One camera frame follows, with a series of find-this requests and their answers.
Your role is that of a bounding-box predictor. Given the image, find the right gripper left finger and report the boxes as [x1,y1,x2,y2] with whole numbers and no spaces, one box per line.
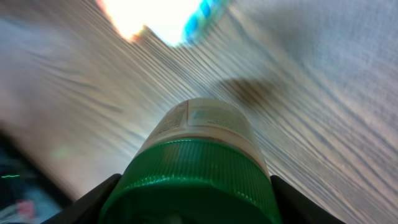
[42,174,122,224]

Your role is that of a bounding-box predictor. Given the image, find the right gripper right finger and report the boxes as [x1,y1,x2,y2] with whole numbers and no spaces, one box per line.
[271,175,345,224]

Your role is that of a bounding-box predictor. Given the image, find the green lid jar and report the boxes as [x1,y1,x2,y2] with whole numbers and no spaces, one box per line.
[98,98,282,223]

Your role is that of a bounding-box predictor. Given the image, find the white barcode scanner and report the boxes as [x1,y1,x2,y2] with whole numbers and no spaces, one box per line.
[95,0,231,47]

